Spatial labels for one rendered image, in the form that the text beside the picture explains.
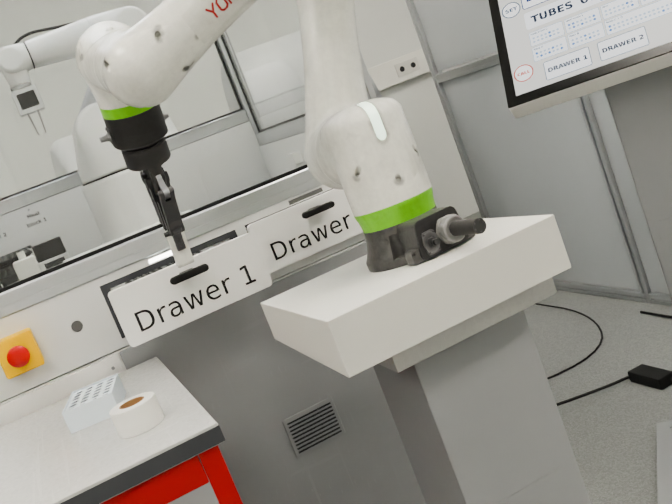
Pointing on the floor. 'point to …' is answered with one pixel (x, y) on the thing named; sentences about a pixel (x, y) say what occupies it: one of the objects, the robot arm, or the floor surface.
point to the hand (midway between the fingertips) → (179, 247)
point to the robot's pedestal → (483, 412)
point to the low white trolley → (118, 453)
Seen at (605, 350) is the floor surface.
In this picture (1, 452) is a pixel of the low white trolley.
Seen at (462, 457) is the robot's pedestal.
